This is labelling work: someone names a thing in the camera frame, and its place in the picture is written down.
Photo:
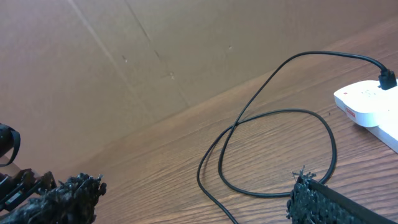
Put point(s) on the white charger plug adapter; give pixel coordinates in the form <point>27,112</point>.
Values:
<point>367,104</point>

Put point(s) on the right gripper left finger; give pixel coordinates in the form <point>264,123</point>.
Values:
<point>72,202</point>

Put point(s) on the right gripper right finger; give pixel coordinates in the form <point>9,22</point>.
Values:
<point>313,202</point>

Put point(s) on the white power strip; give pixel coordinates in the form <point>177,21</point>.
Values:
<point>386,131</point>

